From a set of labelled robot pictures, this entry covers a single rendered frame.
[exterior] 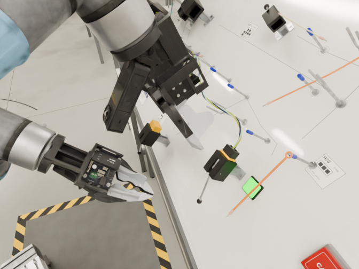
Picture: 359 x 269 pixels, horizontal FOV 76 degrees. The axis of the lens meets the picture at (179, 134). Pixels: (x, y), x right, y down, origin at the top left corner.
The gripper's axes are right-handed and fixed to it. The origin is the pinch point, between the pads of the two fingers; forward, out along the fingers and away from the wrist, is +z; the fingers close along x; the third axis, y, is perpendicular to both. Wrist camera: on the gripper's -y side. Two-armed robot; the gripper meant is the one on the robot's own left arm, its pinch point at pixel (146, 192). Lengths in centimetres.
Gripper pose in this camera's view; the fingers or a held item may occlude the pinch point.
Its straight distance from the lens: 50.3
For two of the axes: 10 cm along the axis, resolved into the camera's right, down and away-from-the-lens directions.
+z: 8.4, 4.4, 3.3
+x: 2.8, -8.6, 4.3
